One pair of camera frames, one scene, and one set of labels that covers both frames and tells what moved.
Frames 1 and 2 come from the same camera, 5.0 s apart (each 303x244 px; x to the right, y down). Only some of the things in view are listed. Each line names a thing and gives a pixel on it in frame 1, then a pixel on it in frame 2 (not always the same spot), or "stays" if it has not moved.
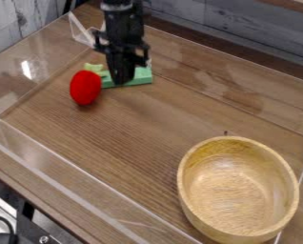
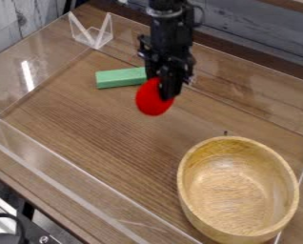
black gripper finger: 123,69 to 171,81
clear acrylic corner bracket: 83,34 stays
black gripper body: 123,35 to 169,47
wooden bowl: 238,189 stays
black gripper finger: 115,65 to 151,71
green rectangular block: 143,76 stays
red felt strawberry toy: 86,87 to 150,98
